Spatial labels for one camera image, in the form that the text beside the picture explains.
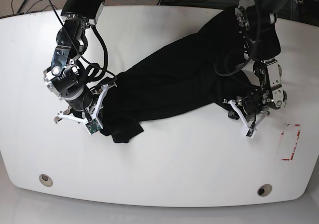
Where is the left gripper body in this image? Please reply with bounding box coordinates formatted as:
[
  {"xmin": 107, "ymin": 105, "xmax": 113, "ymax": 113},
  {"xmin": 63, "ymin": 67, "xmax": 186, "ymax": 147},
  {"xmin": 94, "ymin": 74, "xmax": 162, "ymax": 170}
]
[{"xmin": 223, "ymin": 96, "xmax": 270, "ymax": 129}]

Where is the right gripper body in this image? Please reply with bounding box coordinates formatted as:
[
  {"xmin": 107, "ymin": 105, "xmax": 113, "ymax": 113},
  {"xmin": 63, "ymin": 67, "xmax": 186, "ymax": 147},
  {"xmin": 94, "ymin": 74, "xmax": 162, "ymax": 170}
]
[{"xmin": 54, "ymin": 82, "xmax": 117, "ymax": 123}]

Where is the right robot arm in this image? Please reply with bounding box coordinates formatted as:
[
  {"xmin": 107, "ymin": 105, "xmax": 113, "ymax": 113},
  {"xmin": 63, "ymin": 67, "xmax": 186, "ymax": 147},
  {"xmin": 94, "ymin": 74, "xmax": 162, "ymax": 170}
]
[{"xmin": 44, "ymin": 0, "xmax": 117, "ymax": 121}]

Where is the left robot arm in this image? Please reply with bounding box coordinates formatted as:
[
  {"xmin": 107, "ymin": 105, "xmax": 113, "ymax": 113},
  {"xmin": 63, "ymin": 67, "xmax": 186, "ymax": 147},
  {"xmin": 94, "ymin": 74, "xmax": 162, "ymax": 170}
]
[{"xmin": 224, "ymin": 0, "xmax": 288, "ymax": 137}]

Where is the red tape rectangle marking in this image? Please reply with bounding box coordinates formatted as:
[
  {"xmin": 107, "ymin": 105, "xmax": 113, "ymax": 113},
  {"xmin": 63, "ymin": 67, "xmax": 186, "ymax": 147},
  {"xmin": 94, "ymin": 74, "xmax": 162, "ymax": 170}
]
[{"xmin": 279, "ymin": 123, "xmax": 301, "ymax": 161}]

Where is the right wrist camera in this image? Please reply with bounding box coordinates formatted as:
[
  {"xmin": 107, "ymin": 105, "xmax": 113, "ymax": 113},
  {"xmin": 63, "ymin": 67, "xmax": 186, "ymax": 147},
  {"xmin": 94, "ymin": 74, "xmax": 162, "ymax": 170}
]
[{"xmin": 85, "ymin": 119, "xmax": 103, "ymax": 135}]

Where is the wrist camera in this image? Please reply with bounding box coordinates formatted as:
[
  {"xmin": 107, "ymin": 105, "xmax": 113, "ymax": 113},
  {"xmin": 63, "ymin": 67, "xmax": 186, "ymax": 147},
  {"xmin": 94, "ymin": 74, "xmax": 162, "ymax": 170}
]
[
  {"xmin": 85, "ymin": 119, "xmax": 103, "ymax": 135},
  {"xmin": 242, "ymin": 126, "xmax": 257, "ymax": 139}
]

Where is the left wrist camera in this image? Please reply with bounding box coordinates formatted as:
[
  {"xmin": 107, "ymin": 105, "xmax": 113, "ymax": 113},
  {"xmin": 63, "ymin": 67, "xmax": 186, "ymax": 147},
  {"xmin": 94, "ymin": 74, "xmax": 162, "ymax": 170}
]
[{"xmin": 242, "ymin": 126, "xmax": 257, "ymax": 139}]

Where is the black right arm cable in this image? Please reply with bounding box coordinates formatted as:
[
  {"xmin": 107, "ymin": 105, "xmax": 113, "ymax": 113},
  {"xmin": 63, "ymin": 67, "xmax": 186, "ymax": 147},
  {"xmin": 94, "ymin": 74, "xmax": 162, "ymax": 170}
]
[{"xmin": 41, "ymin": 0, "xmax": 118, "ymax": 83}]

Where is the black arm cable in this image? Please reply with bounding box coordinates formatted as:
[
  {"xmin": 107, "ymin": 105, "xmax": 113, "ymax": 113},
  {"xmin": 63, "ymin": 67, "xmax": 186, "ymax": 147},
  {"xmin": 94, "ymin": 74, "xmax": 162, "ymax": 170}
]
[
  {"xmin": 41, "ymin": 0, "xmax": 118, "ymax": 83},
  {"xmin": 214, "ymin": 0, "xmax": 262, "ymax": 78}
]

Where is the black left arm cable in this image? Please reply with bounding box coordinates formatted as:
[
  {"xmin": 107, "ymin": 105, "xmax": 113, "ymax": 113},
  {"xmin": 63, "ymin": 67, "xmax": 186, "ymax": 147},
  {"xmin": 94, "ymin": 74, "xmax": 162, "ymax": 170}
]
[{"xmin": 214, "ymin": 0, "xmax": 262, "ymax": 78}]

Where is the right table cable grommet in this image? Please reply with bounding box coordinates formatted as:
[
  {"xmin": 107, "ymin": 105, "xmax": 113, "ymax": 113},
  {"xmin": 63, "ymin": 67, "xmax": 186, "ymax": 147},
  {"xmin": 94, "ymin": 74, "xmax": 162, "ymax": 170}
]
[{"xmin": 257, "ymin": 184, "xmax": 272, "ymax": 197}]

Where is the table cable grommet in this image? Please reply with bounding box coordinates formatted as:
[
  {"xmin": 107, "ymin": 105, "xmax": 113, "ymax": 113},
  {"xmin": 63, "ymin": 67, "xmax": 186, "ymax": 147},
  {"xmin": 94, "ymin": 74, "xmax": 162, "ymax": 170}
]
[
  {"xmin": 257, "ymin": 184, "xmax": 272, "ymax": 197},
  {"xmin": 39, "ymin": 174, "xmax": 53, "ymax": 187}
]

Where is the left table cable grommet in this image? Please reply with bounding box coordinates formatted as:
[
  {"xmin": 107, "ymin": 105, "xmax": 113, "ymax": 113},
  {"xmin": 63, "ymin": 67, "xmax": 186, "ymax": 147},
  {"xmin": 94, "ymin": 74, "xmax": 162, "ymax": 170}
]
[{"xmin": 39, "ymin": 174, "xmax": 53, "ymax": 187}]

